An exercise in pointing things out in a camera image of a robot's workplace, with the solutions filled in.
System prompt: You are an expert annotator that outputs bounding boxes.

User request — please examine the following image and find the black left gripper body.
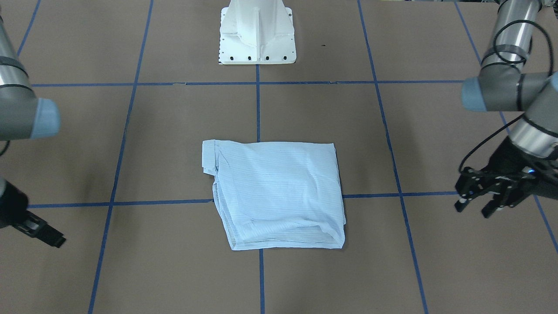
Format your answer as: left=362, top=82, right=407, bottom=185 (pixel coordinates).
left=455, top=138, right=558, bottom=207

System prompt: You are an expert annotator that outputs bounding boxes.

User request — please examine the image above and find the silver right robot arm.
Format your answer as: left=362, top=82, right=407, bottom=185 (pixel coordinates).
left=0, top=25, right=66, bottom=248

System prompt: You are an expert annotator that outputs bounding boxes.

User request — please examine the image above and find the white pedestal column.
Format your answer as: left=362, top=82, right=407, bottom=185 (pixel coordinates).
left=218, top=0, right=297, bottom=65

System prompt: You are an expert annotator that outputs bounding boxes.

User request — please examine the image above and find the light blue button-up shirt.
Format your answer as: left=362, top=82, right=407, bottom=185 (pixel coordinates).
left=201, top=140, right=346, bottom=251

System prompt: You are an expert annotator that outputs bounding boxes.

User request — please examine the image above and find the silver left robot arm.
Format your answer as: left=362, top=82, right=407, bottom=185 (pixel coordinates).
left=454, top=0, right=558, bottom=218

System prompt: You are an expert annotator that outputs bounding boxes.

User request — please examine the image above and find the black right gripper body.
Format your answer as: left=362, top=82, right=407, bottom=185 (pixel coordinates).
left=0, top=178, right=47, bottom=238

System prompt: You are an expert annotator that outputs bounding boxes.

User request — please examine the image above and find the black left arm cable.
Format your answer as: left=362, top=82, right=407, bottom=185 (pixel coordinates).
left=458, top=19, right=554, bottom=175

